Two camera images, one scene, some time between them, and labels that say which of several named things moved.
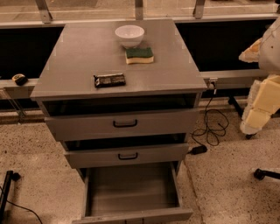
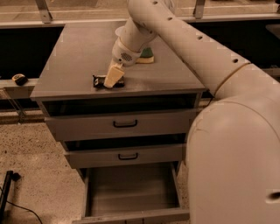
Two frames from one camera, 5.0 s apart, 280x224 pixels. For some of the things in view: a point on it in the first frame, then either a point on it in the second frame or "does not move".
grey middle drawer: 127,156 does not move
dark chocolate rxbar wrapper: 109,80 does not move
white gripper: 271,53 → 124,56
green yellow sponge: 139,55 does not move
